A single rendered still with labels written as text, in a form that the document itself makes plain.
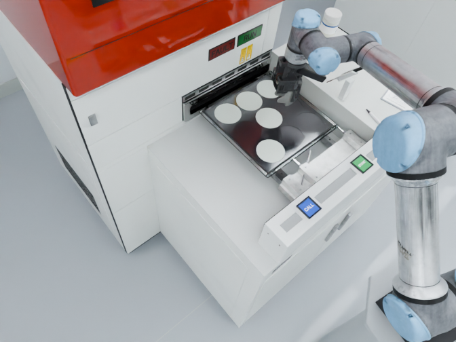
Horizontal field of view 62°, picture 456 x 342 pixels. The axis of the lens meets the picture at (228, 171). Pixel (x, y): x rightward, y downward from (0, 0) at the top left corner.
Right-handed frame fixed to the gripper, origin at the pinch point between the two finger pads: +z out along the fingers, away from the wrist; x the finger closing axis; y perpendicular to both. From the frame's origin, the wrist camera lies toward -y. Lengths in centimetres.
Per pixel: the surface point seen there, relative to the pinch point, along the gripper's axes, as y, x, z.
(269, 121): 6.2, 1.9, 7.3
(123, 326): 74, 43, 97
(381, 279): -15, 62, 15
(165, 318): 53, 43, 97
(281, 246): 16, 51, 4
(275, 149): 7.6, 14.7, 7.2
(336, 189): -5.4, 36.4, 1.7
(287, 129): 0.6, 6.1, 7.4
